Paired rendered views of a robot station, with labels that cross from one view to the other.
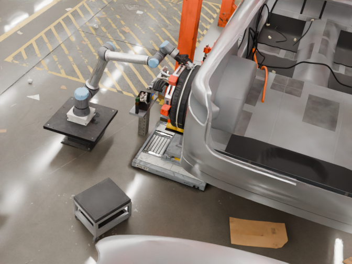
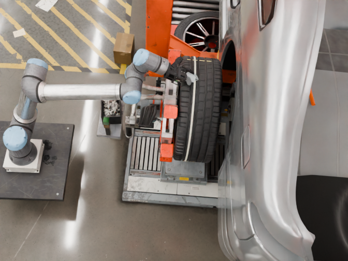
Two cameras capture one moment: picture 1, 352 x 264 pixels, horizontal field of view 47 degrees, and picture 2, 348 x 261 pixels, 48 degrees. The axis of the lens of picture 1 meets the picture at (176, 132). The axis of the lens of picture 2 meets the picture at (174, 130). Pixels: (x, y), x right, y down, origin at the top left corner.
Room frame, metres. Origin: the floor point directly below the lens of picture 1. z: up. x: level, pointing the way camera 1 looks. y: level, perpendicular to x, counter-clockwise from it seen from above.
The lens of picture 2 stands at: (2.19, 0.42, 2.97)
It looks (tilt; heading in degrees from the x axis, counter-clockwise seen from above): 62 degrees down; 341
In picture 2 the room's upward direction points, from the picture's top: 9 degrees clockwise
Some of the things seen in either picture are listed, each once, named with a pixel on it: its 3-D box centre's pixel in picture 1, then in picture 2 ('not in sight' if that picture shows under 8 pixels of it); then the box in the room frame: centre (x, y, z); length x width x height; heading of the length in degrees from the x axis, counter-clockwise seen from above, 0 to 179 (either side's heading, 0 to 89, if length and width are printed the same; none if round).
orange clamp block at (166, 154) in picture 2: (165, 110); (166, 152); (3.10, 0.13, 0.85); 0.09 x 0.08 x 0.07; 165
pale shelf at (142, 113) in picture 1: (144, 105); (112, 111); (3.68, 0.40, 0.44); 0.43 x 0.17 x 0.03; 165
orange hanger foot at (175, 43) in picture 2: not in sight; (203, 58); (3.86, -0.31, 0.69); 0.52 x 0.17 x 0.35; 75
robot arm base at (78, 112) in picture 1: (81, 108); (22, 150); (3.47, 1.05, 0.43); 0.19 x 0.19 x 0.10
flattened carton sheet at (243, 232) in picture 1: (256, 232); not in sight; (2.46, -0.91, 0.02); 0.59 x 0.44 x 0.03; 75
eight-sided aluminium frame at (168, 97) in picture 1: (176, 92); (168, 107); (3.41, 0.05, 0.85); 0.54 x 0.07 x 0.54; 165
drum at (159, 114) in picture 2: (169, 90); (157, 106); (3.43, 0.12, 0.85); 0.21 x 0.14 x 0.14; 75
